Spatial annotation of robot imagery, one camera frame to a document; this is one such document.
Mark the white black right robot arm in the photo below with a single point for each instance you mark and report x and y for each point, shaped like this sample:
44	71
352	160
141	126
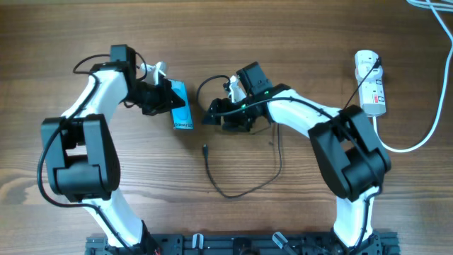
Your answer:
351	159

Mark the white power strip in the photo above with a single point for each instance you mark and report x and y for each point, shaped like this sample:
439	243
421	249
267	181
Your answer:
371	93

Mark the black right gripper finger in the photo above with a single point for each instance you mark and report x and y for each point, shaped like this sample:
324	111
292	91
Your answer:
211	116
237	127

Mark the smartphone with teal screen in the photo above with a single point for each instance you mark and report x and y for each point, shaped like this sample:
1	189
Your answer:
182	118

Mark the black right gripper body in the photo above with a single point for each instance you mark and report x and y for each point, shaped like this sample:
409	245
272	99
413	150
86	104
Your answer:
245	115

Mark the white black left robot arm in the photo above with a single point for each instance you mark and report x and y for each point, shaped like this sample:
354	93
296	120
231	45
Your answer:
79	166

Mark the white usb charger plug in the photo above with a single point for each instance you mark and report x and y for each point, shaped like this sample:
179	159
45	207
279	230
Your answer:
368	71

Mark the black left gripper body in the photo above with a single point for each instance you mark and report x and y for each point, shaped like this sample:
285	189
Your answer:
147	95

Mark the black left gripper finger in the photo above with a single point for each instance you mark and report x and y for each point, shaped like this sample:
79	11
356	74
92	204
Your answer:
171	99
155	111

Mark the black mounting rail base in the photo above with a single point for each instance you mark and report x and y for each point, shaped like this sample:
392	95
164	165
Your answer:
306	243

